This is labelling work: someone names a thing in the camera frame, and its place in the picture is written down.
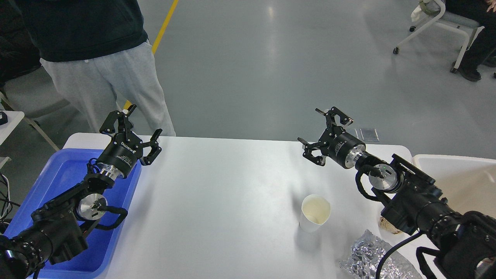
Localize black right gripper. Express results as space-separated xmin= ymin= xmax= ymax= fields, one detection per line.
xmin=298 ymin=107 xmax=366 ymax=169

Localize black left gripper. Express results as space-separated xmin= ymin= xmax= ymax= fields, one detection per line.
xmin=96 ymin=104 xmax=162 ymax=180

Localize white paper cup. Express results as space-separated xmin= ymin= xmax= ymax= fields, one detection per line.
xmin=299 ymin=194 xmax=331 ymax=233

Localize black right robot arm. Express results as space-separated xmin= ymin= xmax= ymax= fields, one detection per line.
xmin=298 ymin=107 xmax=496 ymax=279

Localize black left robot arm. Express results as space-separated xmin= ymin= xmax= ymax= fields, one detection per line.
xmin=1 ymin=104 xmax=162 ymax=279

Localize right metal floor plate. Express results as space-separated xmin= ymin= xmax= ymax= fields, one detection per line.
xmin=360 ymin=128 xmax=380 ymax=142

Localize blue plastic bin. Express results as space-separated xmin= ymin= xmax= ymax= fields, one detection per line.
xmin=5 ymin=148 xmax=142 ymax=279

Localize standing person grey trousers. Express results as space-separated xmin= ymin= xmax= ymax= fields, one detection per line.
xmin=8 ymin=0 xmax=176 ymax=137

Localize crumpled brown paper ball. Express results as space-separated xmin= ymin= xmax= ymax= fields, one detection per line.
xmin=378 ymin=217 xmax=403 ymax=234

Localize white side table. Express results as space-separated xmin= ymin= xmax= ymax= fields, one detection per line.
xmin=0 ymin=110 xmax=25 ymax=145

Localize crumpled silver foil bag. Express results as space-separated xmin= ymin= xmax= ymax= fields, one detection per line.
xmin=339 ymin=230 xmax=422 ymax=279

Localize beige plastic bin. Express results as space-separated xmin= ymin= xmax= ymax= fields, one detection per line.
xmin=412 ymin=154 xmax=496 ymax=218

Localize seated person in black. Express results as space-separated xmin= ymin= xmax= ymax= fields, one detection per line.
xmin=445 ymin=0 xmax=496 ymax=82

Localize white frame chair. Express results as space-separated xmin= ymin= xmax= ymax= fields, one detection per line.
xmin=392 ymin=0 xmax=484 ymax=74

